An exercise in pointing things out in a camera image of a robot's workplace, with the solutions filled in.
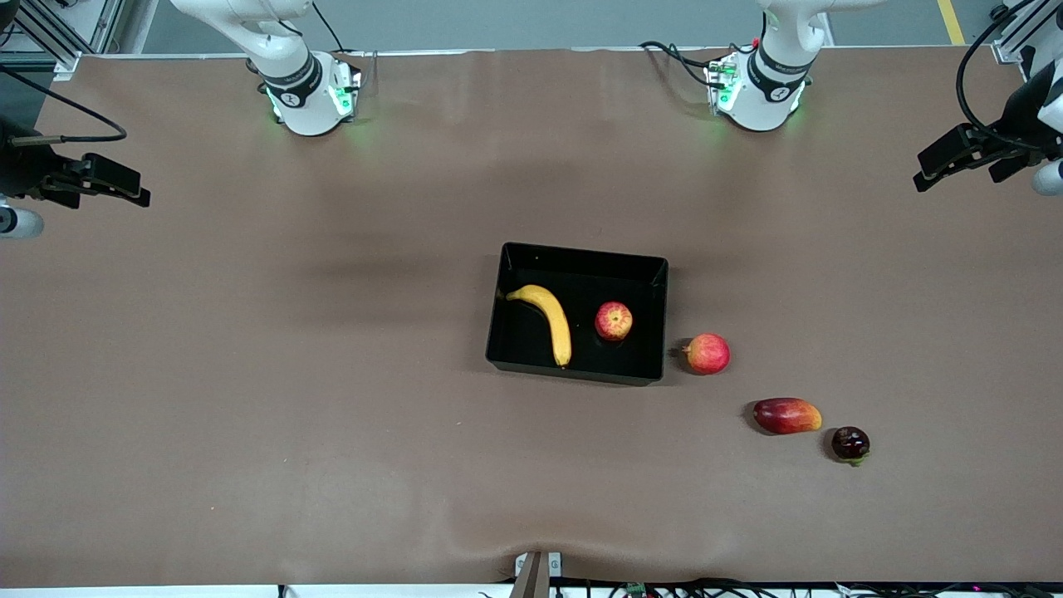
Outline black rectangular plastic tray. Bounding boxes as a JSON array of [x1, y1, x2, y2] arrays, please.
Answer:
[[485, 242, 669, 387]]

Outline red yellow apple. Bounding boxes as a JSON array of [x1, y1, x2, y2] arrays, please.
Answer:
[[595, 301, 634, 342]]

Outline yellow banana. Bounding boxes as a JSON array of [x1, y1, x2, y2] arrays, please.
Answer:
[[505, 284, 574, 369]]

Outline dark purple mangosteen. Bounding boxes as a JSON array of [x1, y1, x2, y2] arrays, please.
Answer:
[[831, 426, 871, 467]]

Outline red yellow mango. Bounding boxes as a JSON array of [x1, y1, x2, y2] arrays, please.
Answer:
[[752, 397, 823, 436]]

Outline red pomegranate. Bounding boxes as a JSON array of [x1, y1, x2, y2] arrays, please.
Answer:
[[683, 333, 732, 376]]

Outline brown table mat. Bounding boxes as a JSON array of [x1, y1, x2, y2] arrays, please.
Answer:
[[0, 46, 1063, 586]]

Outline aluminium frame profile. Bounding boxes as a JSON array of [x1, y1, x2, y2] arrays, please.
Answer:
[[992, 0, 1063, 64], [0, 0, 125, 81]]

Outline black right base cable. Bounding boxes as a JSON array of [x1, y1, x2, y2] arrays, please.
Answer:
[[311, 0, 346, 56]]

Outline black left base cables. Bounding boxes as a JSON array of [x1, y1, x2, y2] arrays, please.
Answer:
[[639, 39, 720, 91]]

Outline grey metal bracket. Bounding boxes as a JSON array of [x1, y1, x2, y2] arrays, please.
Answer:
[[515, 551, 563, 579]]

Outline brown mount post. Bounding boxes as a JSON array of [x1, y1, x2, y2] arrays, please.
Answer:
[[509, 552, 551, 598]]

